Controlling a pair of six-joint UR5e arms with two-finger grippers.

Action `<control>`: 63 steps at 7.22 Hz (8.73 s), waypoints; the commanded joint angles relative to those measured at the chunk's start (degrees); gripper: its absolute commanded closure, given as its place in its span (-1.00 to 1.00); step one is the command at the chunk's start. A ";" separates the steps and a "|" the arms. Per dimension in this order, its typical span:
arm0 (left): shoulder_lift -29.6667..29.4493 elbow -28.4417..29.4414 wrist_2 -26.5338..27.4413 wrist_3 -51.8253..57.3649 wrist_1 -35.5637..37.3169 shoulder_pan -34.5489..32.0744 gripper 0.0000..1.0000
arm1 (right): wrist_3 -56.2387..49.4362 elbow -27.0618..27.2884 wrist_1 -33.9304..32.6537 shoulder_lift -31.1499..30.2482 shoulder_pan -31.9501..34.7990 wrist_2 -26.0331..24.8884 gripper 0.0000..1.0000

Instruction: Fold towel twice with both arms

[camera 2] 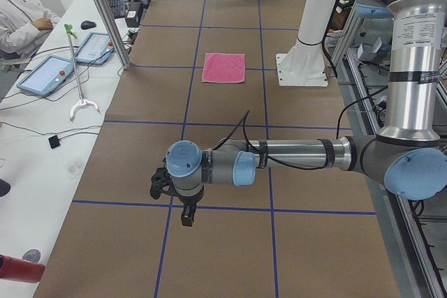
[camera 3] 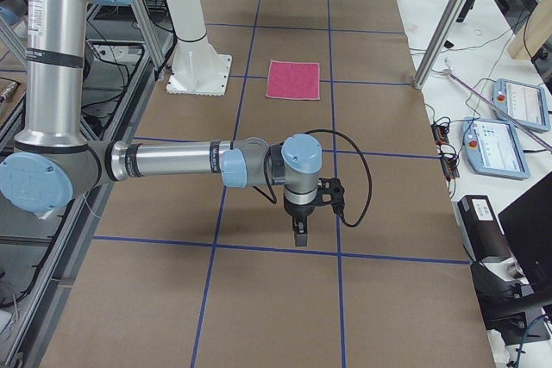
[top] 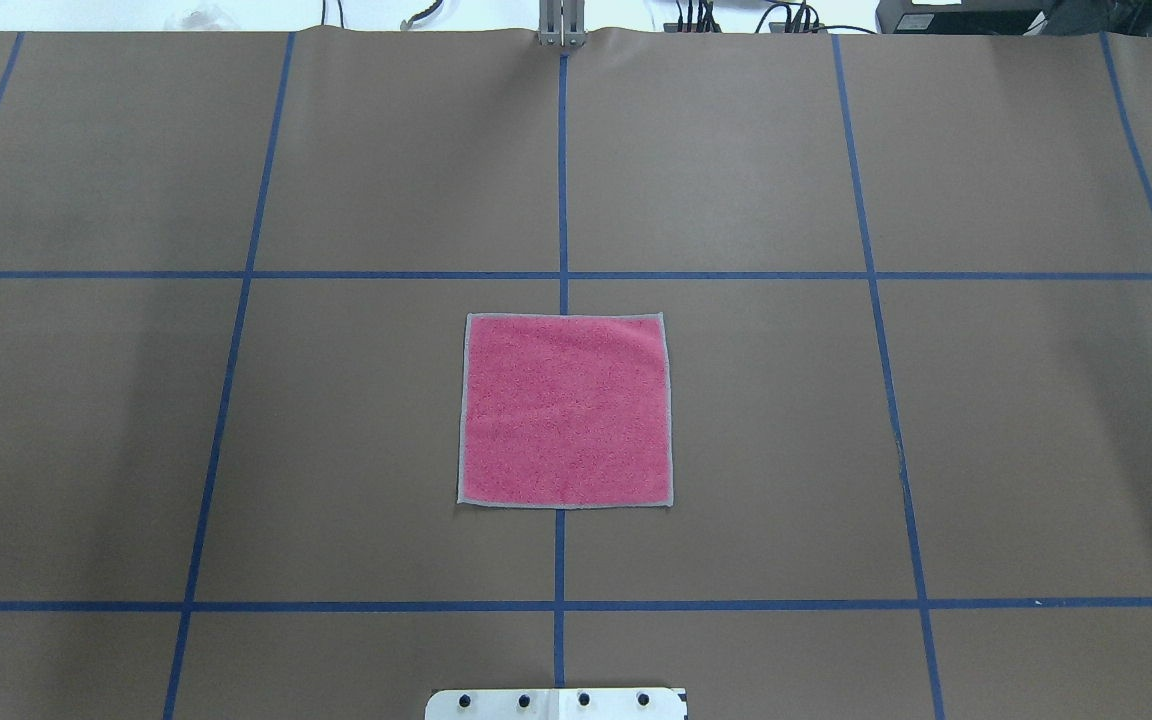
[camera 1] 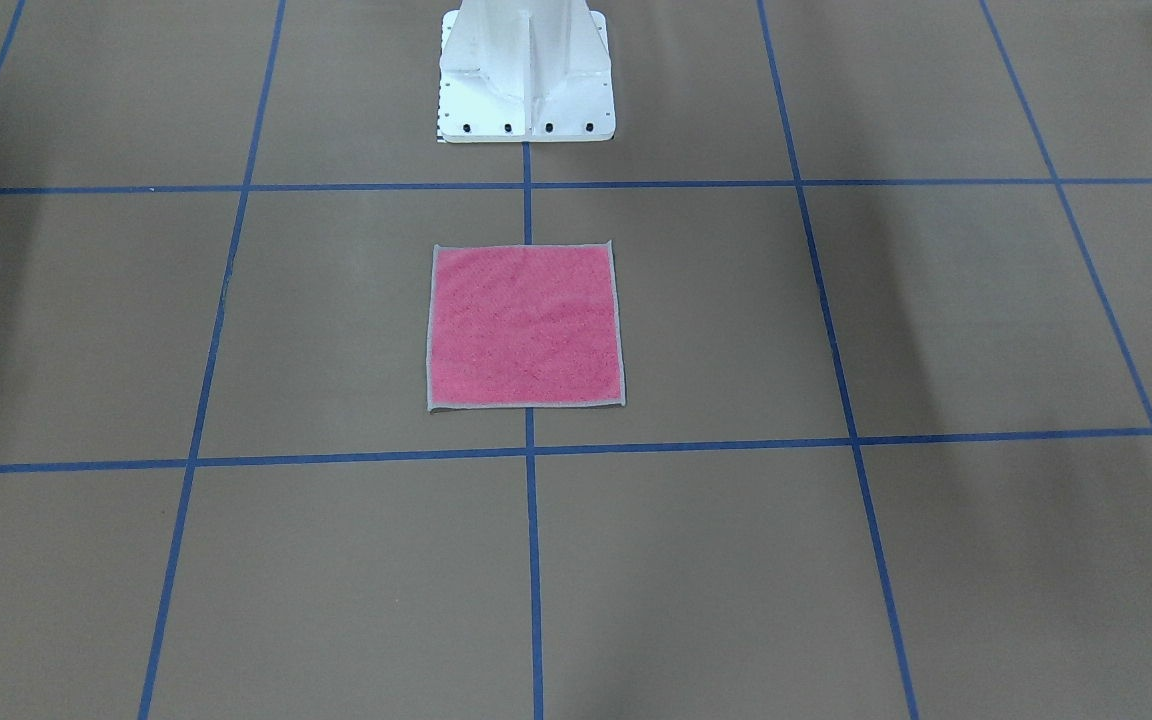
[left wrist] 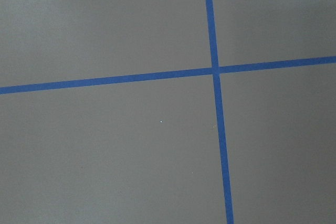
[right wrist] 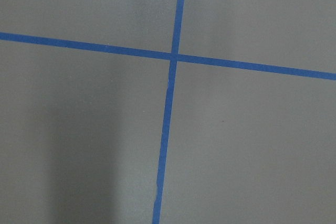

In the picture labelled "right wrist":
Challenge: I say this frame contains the blue tape grid lines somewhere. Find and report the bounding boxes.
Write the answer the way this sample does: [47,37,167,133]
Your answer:
[1,0,335,223]

